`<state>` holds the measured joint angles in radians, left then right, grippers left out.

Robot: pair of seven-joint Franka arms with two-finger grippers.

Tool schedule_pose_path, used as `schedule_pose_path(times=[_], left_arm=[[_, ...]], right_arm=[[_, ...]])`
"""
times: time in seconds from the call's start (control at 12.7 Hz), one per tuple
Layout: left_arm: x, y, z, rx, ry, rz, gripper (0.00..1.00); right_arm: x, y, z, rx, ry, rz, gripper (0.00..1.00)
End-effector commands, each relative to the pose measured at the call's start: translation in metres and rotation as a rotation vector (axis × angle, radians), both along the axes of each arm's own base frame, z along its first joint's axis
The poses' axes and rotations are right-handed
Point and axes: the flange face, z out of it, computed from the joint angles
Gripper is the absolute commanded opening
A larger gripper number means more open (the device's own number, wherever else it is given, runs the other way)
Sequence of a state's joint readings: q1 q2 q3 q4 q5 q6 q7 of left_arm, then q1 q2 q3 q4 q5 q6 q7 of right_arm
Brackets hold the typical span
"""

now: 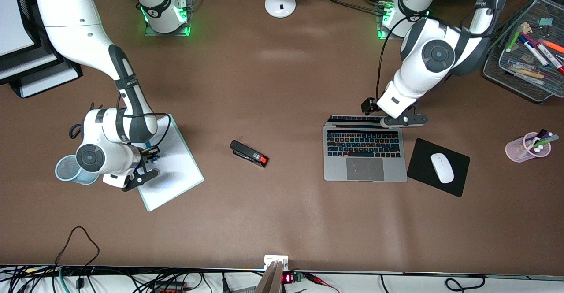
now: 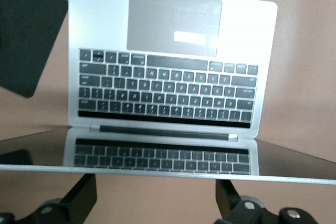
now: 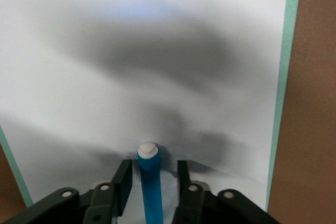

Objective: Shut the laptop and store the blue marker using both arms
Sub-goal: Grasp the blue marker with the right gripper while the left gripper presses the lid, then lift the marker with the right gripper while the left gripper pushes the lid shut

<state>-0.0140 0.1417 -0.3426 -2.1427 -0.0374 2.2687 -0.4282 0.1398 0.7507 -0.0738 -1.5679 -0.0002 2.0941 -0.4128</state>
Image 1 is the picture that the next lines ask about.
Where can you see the black mouse pad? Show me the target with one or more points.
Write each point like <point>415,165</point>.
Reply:
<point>421,161</point>

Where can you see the black stacked paper trays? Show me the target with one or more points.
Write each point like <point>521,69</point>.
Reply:
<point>44,70</point>

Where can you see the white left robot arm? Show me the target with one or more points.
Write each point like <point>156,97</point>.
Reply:
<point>436,55</point>

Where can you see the white paper sheet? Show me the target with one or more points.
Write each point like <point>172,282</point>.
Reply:
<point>11,24</point>

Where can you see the purple marker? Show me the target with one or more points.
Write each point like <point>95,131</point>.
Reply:
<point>545,137</point>

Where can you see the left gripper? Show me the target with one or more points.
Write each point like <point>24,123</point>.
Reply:
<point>368,105</point>

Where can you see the circuit board red display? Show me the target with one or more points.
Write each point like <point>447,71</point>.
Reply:
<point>291,278</point>

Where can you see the tan eraser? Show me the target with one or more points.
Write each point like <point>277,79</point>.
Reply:
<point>525,27</point>

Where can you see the white computer mouse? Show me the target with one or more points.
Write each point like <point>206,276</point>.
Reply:
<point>442,168</point>

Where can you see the silver marker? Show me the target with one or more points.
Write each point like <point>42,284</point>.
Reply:
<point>524,65</point>

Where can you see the blue mesh cup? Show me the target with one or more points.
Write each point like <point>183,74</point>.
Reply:
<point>64,172</point>

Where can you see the teal binder clip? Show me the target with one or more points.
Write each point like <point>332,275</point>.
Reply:
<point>545,23</point>

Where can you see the green marker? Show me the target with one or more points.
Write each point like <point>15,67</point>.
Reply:
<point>548,140</point>
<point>513,41</point>

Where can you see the orange marker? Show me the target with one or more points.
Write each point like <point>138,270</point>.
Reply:
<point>553,46</point>

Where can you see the dark mesh desk tray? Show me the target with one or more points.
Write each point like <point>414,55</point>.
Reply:
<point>506,81</point>

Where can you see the red marker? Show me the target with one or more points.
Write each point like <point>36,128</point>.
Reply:
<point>546,51</point>

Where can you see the grey camera mount bar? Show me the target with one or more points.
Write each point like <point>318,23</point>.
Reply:
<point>269,280</point>

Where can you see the white clipboard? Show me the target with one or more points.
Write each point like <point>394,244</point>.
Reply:
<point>180,169</point>

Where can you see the pink mesh cup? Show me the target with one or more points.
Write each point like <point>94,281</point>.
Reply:
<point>515,150</point>

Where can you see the white marker blue cap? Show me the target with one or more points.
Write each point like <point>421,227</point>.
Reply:
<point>534,51</point>

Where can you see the black marker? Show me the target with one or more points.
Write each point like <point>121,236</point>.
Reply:
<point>538,136</point>

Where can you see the silver laptop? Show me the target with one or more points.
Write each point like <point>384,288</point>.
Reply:
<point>365,152</point>

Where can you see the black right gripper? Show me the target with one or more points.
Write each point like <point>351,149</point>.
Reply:
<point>150,155</point>

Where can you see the black stapler red tip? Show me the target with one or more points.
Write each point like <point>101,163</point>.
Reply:
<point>246,152</point>

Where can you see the yellow marker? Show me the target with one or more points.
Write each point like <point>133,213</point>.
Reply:
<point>528,73</point>

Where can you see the small white box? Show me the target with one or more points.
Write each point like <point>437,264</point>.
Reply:
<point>276,261</point>

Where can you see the black scissors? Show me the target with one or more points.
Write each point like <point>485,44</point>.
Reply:
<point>74,131</point>

